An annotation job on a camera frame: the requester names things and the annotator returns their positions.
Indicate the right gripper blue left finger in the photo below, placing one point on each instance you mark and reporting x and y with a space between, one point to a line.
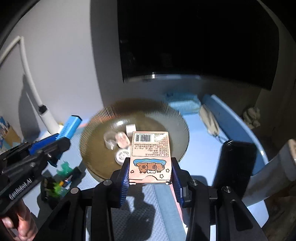
122 182

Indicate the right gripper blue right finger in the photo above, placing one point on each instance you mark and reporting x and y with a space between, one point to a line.
177 181

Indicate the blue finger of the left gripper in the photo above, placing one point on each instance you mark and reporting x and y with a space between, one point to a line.
54 151
42 143

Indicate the pink card box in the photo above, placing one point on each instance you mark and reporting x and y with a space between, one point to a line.
150 158

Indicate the blue rectangular box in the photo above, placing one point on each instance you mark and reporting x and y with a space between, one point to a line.
70 127

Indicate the light green translucent figurine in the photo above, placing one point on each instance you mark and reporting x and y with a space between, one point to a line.
58 190

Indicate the dark green translucent figurine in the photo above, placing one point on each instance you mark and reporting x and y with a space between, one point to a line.
65 170

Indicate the person's left hand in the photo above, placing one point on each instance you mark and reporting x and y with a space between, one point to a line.
20 223

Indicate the white desk lamp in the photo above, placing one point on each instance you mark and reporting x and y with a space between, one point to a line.
44 113

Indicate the round silver tin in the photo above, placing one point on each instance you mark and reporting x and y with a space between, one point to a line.
121 155

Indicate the stack of booklets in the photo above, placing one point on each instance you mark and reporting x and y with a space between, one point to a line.
4 128

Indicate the pink round candy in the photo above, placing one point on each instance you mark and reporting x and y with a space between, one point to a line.
122 140

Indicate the amber ribbed glass bowl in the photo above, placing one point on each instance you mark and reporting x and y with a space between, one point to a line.
146 114

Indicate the clear plastic cup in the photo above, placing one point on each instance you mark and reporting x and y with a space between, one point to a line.
110 140

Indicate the white cube eraser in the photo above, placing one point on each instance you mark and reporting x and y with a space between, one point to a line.
130 129

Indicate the crumpled white cloth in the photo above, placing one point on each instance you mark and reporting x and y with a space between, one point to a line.
211 123

